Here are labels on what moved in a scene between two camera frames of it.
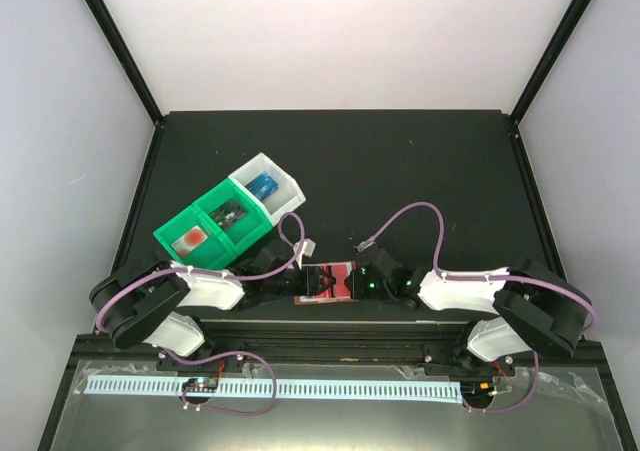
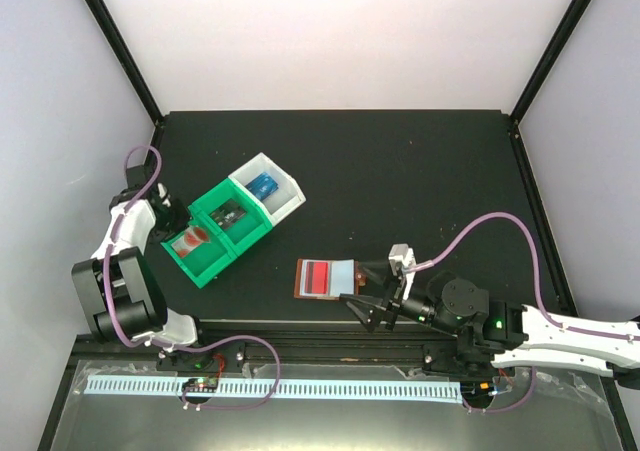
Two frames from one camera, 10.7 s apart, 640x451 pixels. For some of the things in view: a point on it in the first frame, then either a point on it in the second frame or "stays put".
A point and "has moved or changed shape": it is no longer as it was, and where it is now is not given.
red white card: x=340 y=289 to x=195 y=236
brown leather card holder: x=338 y=292 has moved or changed shape
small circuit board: x=201 y=384 stays put
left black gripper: x=312 y=281 to x=184 y=218
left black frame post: x=118 y=43 stays put
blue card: x=262 y=186 stays put
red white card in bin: x=189 y=241 stays put
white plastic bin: x=275 y=190 stays put
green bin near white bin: x=235 y=212 stays put
